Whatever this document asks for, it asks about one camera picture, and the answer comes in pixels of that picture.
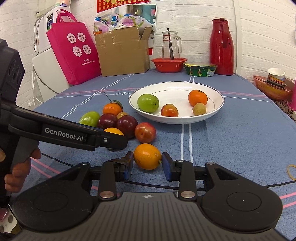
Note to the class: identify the white round plate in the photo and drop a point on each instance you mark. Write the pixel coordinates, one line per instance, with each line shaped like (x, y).
(176, 93)

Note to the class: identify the brown cardboard box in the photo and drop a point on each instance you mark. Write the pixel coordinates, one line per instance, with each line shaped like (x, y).
(123, 51)

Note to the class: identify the person's left hand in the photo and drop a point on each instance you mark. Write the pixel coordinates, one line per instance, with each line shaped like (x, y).
(14, 181)

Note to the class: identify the pink tote bag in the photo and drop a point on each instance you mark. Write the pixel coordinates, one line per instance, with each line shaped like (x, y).
(74, 48)

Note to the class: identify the red new year poster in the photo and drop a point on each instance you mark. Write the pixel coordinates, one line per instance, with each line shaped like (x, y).
(104, 5)

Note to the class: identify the small orange citrus fruit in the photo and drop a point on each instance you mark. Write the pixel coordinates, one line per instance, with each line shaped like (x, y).
(147, 156)

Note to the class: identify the red thermos jug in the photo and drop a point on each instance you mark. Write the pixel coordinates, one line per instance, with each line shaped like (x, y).
(221, 47)

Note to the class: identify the red peach-like fruit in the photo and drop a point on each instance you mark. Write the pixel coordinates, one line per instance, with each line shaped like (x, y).
(145, 132)

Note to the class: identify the green foil bowl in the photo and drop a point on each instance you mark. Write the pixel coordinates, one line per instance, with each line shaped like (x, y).
(200, 69)

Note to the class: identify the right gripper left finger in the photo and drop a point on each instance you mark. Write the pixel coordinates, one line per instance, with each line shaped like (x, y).
(107, 174)

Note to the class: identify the blue striped tablecloth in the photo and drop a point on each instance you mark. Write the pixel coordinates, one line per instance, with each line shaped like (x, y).
(249, 135)

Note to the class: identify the red-green small apple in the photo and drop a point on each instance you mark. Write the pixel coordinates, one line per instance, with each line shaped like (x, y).
(169, 110)

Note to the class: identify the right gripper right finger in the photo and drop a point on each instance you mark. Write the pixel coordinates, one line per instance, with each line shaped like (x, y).
(186, 174)

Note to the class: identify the tangerine with stem and leaf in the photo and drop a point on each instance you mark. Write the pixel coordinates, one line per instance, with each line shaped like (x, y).
(113, 107)

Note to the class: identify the pink thermos bottle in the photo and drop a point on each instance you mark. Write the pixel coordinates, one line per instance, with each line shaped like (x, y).
(292, 103)

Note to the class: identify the dark red plum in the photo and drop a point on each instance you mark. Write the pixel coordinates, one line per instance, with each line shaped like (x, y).
(107, 120)
(127, 125)

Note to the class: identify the orange tangerine on plate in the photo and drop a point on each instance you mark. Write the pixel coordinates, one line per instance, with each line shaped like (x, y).
(197, 96)

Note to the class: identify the yellow rubber band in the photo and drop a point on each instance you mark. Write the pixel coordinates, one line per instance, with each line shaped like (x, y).
(291, 171)

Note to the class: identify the glass pitcher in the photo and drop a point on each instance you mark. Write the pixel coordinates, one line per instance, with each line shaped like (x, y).
(172, 45)

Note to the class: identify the tan longan on table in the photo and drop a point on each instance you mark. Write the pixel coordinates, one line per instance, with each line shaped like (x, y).
(121, 115)

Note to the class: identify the white appliance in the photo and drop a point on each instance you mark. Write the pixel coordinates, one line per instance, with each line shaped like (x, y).
(49, 76)

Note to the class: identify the black stirrer in pitcher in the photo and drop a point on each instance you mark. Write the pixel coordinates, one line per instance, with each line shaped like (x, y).
(170, 45)

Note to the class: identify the floral cloth in box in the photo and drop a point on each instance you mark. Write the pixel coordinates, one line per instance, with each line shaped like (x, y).
(107, 23)

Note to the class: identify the tan longan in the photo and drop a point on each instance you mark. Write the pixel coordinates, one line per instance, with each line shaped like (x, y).
(199, 109)
(121, 115)

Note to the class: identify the red plastic basket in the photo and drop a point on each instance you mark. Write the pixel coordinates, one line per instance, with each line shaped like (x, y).
(168, 65)

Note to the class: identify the white paper cup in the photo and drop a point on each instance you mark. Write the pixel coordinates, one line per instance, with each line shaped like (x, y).
(276, 73)

